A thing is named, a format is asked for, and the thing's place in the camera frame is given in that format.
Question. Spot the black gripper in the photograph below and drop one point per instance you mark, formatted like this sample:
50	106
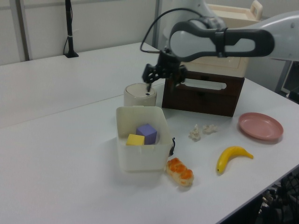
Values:
168	66

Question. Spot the purple cube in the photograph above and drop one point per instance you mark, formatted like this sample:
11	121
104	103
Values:
148	134

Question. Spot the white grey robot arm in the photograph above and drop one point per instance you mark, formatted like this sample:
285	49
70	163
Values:
233	43

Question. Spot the brown wooden drawer box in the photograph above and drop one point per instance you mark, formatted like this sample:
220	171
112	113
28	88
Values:
201	102

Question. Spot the white plastic box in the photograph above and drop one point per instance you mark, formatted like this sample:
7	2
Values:
130	121

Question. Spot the yellow cube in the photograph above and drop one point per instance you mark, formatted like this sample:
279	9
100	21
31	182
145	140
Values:
135	140

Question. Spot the cream round lidded bin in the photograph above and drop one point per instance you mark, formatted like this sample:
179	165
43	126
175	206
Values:
137	96

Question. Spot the tall white popcorn piece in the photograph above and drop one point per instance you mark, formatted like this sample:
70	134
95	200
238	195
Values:
195	133

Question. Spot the cream toy cabinet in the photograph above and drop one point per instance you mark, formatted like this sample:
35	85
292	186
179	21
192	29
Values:
233	66

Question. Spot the small black clip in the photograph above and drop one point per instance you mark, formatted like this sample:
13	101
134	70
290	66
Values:
172	147

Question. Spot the orange glazed toy bread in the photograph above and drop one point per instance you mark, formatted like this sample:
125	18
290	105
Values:
179	171

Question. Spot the black pole stand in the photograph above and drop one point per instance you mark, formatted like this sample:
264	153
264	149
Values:
69	35

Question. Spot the yellow toy banana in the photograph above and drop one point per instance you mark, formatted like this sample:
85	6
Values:
227	157

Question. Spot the pink plate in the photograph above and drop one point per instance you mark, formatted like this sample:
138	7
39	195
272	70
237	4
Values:
260	126

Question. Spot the grey metal frame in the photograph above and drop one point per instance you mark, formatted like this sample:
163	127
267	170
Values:
292	79

